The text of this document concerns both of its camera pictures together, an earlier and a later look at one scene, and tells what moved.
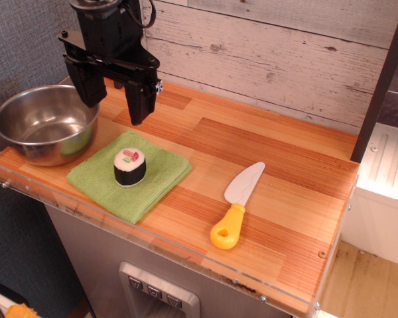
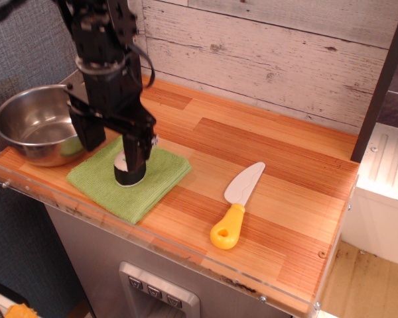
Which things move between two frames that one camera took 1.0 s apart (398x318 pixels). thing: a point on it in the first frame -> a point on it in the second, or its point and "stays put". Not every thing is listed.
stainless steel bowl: x=50 y=124 stays put
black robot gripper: x=110 y=40 -> x=118 y=98
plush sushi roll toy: x=129 y=167 stays put
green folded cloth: x=95 y=175 stays put
